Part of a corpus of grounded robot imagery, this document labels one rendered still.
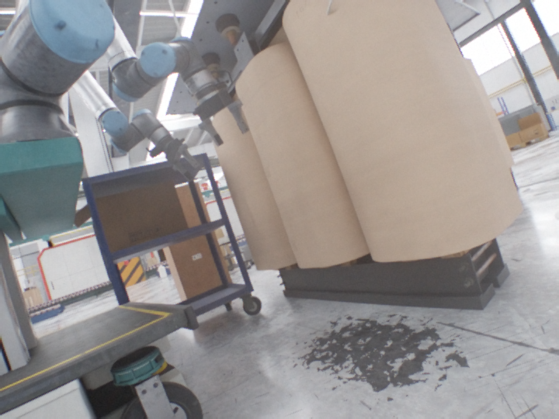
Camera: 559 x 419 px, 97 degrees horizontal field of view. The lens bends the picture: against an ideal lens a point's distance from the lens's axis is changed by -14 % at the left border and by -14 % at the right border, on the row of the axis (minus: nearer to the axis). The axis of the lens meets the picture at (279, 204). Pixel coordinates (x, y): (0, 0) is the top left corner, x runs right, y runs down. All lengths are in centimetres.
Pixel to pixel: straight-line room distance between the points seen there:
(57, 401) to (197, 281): 167
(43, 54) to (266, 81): 77
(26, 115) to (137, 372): 55
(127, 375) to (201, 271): 157
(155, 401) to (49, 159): 52
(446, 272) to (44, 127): 107
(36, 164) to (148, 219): 95
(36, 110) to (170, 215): 97
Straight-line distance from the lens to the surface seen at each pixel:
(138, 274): 1121
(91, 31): 65
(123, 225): 152
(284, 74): 117
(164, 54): 88
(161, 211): 155
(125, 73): 98
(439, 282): 100
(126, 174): 151
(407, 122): 77
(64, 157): 65
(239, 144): 148
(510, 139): 1071
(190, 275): 217
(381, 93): 80
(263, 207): 141
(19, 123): 70
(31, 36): 66
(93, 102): 127
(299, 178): 108
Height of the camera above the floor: 43
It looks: 3 degrees up
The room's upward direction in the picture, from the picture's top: 20 degrees counter-clockwise
